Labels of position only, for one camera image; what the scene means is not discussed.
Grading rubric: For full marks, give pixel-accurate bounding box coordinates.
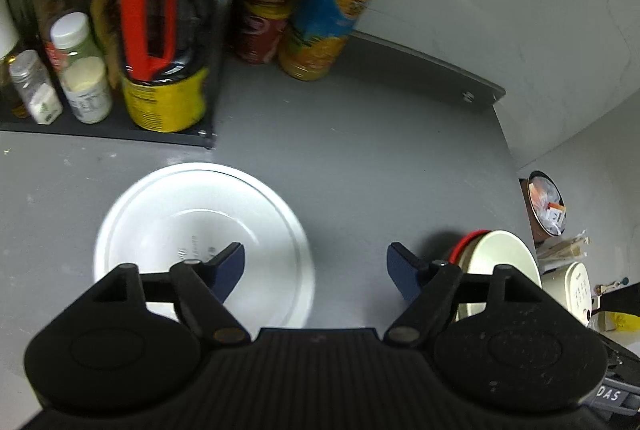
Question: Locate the red soda can lower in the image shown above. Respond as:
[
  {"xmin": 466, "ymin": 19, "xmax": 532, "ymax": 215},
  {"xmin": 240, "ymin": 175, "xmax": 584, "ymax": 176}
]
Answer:
[{"xmin": 238, "ymin": 3, "xmax": 291, "ymax": 64}]

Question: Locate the white cap jar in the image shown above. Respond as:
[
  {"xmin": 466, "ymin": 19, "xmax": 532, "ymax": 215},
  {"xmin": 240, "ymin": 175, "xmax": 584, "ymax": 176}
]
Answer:
[{"xmin": 62, "ymin": 56, "xmax": 113, "ymax": 124}]

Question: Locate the cream bowl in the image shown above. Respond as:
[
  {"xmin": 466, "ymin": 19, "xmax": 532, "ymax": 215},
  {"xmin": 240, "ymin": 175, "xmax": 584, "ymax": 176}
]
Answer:
[{"xmin": 454, "ymin": 228, "xmax": 544, "ymax": 323}]

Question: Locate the copper pot with packets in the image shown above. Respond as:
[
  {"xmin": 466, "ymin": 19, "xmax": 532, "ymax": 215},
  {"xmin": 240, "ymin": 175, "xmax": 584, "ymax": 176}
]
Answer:
[{"xmin": 520, "ymin": 171, "xmax": 567, "ymax": 246}]

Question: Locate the soy sauce jug red handle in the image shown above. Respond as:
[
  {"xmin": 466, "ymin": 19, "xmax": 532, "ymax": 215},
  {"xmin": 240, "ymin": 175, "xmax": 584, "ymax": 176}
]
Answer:
[{"xmin": 117, "ymin": 0, "xmax": 216, "ymax": 134}]

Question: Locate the black metal spice rack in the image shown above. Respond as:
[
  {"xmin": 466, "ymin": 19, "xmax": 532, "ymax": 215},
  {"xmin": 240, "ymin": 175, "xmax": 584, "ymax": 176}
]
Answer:
[{"xmin": 1, "ymin": 0, "xmax": 232, "ymax": 149}]

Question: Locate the white deep plate with logo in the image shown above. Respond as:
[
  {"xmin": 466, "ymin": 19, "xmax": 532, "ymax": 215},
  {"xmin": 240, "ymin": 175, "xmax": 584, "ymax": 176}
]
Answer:
[{"xmin": 93, "ymin": 162, "xmax": 316, "ymax": 335}]

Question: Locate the white electric kettle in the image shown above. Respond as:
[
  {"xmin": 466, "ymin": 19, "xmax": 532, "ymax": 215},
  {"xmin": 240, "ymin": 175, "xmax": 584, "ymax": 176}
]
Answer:
[{"xmin": 541, "ymin": 262, "xmax": 592, "ymax": 326}]

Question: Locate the white spray bottle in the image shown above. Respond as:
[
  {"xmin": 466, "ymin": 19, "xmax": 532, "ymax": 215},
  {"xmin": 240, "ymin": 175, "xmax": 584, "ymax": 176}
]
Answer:
[{"xmin": 0, "ymin": 0, "xmax": 24, "ymax": 121}]

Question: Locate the red and black bowl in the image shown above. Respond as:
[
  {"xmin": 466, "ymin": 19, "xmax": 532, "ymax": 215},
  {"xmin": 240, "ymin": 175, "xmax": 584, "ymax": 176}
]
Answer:
[{"xmin": 448, "ymin": 229, "xmax": 489, "ymax": 265}]

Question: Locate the clear spice jar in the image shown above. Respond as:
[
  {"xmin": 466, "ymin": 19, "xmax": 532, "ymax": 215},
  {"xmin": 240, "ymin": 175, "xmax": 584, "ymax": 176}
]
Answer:
[{"xmin": 9, "ymin": 49, "xmax": 63, "ymax": 125}]

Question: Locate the white cap green bottle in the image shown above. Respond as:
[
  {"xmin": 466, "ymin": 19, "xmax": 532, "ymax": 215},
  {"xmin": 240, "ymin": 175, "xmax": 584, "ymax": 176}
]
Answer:
[{"xmin": 50, "ymin": 12, "xmax": 103, "ymax": 74}]

